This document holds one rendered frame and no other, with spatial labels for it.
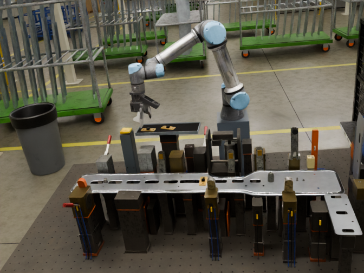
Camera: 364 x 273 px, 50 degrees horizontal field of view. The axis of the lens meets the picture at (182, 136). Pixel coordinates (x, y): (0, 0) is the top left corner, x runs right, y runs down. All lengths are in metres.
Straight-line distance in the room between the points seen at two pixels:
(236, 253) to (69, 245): 0.91
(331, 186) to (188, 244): 0.77
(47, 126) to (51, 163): 0.44
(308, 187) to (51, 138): 3.21
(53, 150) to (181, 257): 2.86
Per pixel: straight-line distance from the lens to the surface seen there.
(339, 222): 1.75
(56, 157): 4.64
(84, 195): 1.96
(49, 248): 2.30
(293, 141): 2.07
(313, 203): 1.87
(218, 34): 2.15
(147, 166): 2.16
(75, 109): 5.80
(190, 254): 2.03
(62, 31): 8.21
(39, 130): 4.45
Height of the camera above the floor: 2.03
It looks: 24 degrees down
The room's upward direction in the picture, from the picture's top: 7 degrees counter-clockwise
